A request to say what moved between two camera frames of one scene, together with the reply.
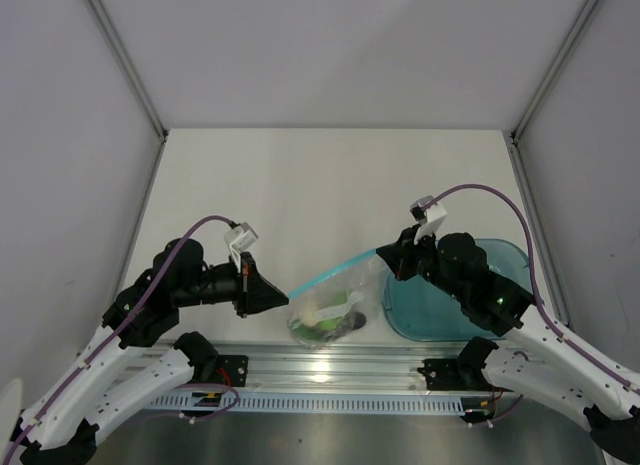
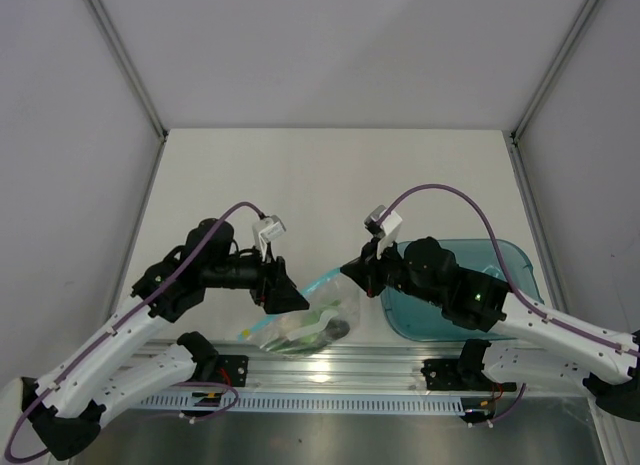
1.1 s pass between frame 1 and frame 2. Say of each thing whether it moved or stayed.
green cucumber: moved
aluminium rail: stayed
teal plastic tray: stayed
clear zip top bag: moved
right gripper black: moved
